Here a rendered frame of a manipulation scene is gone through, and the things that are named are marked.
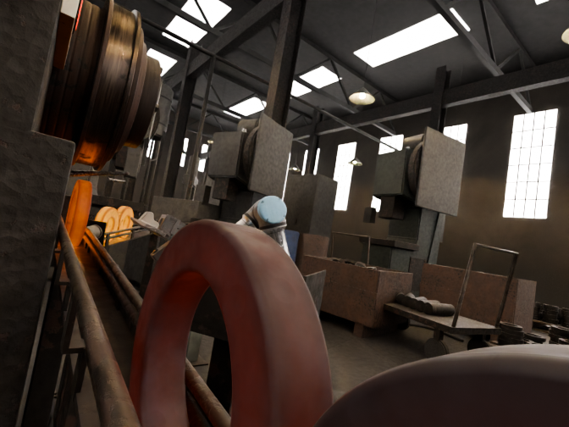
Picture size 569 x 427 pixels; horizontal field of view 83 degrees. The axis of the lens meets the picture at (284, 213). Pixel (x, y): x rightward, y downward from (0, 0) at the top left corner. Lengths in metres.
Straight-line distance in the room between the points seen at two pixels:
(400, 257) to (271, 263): 5.71
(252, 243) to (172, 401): 0.15
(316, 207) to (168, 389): 5.63
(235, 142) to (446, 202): 3.65
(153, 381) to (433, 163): 5.75
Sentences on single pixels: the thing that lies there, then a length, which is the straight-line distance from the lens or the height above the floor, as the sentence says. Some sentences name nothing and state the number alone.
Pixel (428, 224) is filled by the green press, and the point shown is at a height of 1.42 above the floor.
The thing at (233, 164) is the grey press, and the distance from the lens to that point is 4.69.
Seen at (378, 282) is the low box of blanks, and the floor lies 0.52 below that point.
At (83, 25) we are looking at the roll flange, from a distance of 0.98.
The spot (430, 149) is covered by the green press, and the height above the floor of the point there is 2.57.
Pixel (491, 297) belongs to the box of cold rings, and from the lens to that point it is 4.28.
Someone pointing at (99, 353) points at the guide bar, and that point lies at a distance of 0.21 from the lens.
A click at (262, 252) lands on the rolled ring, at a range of 0.16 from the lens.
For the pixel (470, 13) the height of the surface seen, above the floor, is 7.60.
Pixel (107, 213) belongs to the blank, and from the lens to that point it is 1.56.
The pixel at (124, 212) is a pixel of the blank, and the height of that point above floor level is 0.77.
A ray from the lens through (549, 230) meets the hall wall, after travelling 12.43.
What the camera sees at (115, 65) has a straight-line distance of 0.92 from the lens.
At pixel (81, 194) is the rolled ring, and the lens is 1.01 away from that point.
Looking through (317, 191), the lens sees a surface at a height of 1.68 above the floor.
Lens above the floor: 0.78
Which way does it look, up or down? 4 degrees up
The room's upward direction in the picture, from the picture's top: 9 degrees clockwise
